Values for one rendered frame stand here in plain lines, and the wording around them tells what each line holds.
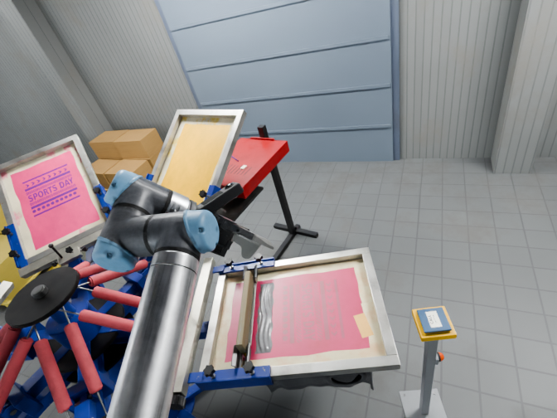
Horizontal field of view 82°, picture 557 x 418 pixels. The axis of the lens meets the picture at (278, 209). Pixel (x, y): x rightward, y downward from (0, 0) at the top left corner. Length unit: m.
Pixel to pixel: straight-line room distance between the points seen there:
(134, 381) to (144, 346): 0.04
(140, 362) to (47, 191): 2.25
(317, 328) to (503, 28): 2.97
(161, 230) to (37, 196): 2.15
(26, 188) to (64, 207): 0.31
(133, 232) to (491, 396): 2.21
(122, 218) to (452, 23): 3.28
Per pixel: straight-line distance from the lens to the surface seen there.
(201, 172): 2.01
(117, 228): 0.63
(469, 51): 3.64
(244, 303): 1.50
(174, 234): 0.55
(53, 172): 2.73
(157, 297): 0.51
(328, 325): 1.48
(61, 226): 2.51
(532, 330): 2.73
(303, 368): 1.37
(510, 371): 2.55
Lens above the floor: 2.22
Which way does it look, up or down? 38 degrees down
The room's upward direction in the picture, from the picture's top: 17 degrees counter-clockwise
